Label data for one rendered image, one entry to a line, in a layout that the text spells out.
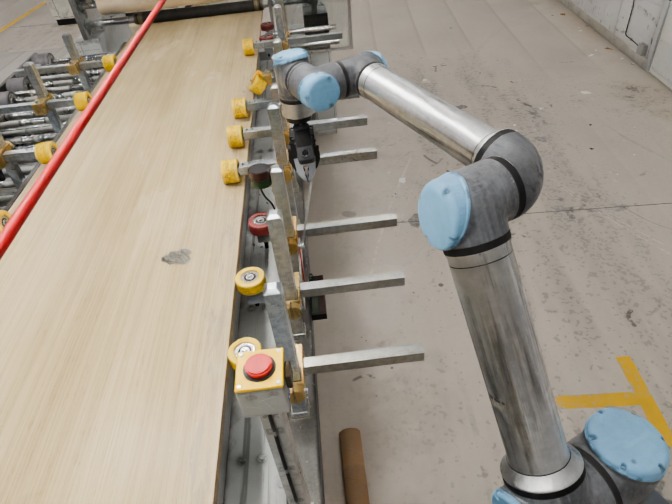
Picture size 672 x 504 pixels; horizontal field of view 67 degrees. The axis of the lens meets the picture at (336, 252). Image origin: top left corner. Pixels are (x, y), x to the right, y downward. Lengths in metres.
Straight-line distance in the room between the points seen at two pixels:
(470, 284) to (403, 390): 1.36
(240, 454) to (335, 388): 0.89
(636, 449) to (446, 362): 1.24
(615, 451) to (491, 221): 0.52
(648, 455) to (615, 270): 1.79
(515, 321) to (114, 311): 0.99
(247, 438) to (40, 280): 0.73
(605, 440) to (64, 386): 1.14
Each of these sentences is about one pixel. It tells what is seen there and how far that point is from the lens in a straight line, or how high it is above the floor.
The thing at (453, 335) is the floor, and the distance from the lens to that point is 2.39.
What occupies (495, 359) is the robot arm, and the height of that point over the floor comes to 1.09.
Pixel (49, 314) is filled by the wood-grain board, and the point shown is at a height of 0.90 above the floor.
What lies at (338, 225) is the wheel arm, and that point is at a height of 0.86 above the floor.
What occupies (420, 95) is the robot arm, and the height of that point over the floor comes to 1.35.
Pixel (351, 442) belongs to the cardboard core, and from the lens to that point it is 1.99.
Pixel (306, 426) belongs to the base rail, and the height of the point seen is 0.70.
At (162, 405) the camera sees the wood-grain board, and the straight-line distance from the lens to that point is 1.19.
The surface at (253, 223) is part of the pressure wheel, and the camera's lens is 1.56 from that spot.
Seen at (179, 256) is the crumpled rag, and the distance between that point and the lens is 1.50.
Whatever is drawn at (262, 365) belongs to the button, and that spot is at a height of 1.23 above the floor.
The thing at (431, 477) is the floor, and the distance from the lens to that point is 2.02.
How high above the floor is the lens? 1.82
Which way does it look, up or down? 40 degrees down
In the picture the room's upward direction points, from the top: 7 degrees counter-clockwise
